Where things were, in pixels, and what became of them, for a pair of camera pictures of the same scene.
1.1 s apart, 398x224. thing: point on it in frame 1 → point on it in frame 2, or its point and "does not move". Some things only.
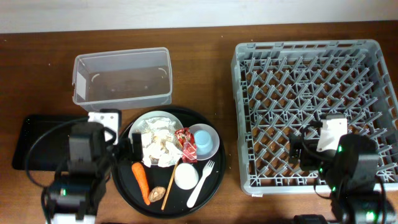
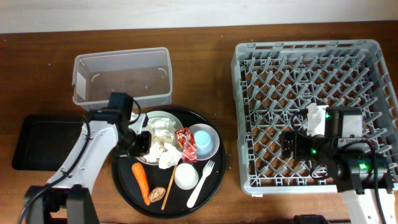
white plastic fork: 208,169 does not move
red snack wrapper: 186,140 does not move
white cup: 186,176 does not move
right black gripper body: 311,160 → 305,149
